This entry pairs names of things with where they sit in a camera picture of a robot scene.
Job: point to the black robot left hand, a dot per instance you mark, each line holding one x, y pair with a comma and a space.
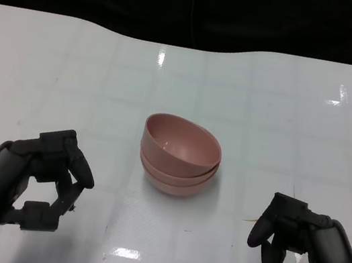
5, 173

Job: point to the orange sliver scrap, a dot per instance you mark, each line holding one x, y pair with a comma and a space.
250, 219

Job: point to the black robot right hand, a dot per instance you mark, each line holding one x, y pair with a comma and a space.
329, 247

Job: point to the pink plastic bowl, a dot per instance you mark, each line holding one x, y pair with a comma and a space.
181, 139
168, 175
172, 189

